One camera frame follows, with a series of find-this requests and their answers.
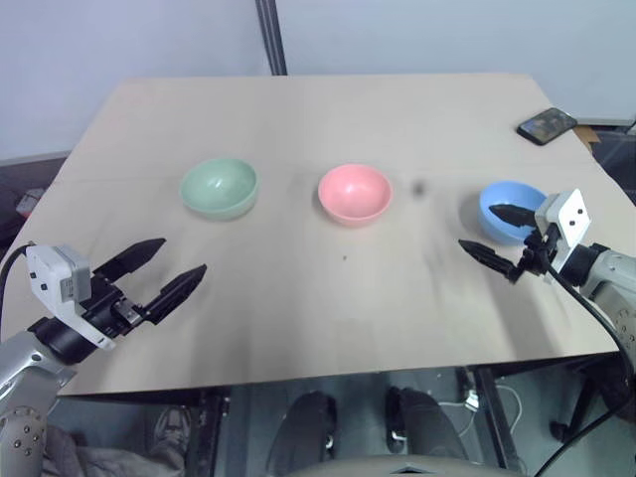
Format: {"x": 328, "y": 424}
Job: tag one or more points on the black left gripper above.
{"x": 111, "y": 308}

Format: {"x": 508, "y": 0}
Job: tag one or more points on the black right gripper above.
{"x": 536, "y": 253}

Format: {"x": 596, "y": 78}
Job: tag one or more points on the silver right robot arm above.
{"x": 608, "y": 298}

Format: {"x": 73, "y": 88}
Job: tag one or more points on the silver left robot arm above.
{"x": 22, "y": 367}

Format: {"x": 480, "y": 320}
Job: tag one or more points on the blue bowl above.
{"x": 502, "y": 208}

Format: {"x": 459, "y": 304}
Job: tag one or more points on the green bowl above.
{"x": 219, "y": 188}

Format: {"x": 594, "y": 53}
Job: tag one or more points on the black smartphone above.
{"x": 546, "y": 125}

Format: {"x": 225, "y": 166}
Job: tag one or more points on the brown cardboard box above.
{"x": 588, "y": 135}

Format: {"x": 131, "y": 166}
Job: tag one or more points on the red bowl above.
{"x": 355, "y": 195}

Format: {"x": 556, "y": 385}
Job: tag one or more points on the grey sneaker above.
{"x": 169, "y": 432}

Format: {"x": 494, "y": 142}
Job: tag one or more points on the black table leg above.
{"x": 208, "y": 432}
{"x": 492, "y": 417}

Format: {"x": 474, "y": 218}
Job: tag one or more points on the black chair base wheel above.
{"x": 561, "y": 428}

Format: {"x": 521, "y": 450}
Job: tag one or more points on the grey robot torso top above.
{"x": 407, "y": 464}

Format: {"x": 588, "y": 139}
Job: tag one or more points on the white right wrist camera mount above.
{"x": 566, "y": 218}

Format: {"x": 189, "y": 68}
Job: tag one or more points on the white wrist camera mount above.
{"x": 566, "y": 218}
{"x": 54, "y": 283}

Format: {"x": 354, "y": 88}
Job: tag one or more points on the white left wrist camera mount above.
{"x": 54, "y": 283}

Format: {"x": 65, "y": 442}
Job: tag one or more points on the grey wall post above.
{"x": 270, "y": 37}

